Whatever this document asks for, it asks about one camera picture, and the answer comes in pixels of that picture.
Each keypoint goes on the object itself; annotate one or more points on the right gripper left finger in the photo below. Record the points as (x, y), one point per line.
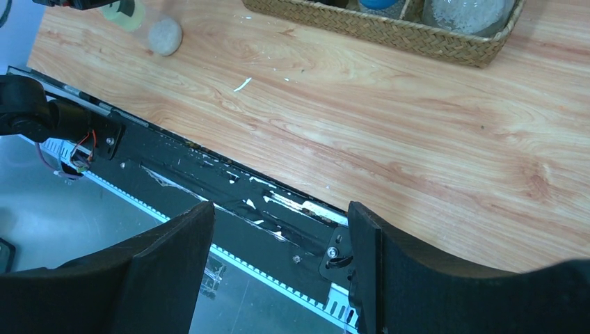
(145, 284)

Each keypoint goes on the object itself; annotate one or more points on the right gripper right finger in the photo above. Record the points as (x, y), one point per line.
(402, 284)

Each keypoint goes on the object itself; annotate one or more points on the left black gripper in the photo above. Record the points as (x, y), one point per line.
(75, 4)

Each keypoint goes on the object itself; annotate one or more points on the pale green cap shaker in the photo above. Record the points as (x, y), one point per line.
(159, 32)

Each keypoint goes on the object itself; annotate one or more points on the silver lid salt jar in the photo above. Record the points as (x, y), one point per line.
(378, 4)

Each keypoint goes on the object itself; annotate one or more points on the glass jar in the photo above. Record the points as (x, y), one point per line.
(482, 18)

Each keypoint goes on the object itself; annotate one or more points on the woven divided basket tray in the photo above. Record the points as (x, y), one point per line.
(404, 33)

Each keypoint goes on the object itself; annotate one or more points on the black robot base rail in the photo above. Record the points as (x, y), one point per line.
(267, 264)

